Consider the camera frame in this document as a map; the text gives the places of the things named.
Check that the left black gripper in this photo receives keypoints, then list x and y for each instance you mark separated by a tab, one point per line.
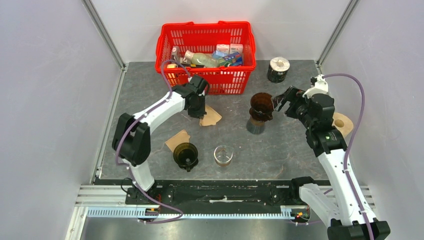
200	113

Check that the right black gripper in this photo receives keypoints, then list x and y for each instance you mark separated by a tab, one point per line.
293	94

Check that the brown paper coffee filter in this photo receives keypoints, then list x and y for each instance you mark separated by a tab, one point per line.
211	118

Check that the brown dripper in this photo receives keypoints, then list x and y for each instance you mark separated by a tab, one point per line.
261	107

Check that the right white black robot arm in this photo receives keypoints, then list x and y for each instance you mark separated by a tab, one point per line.
349	217

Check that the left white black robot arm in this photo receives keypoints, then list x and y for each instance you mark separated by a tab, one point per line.
132	137

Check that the dark dripper on table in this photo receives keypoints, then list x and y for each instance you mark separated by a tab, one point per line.
186	156

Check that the black wrapped paper roll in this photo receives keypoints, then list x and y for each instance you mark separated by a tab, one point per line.
278	69

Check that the small clear glass beaker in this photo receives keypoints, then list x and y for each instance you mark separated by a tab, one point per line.
223	155

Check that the clear plastic bottle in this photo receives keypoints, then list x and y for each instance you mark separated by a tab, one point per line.
202	59

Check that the blue green box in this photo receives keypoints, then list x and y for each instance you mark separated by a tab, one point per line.
228	60

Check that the small grey pouch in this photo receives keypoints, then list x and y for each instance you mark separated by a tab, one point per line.
176	54

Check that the white pink carton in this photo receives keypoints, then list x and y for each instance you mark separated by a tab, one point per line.
236	48
224	48

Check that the red plastic shopping basket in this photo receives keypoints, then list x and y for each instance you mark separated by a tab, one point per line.
203	37

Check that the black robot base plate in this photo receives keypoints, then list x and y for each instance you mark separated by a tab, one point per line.
216	196

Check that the slotted white cable duct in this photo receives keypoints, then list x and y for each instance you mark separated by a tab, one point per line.
144	213

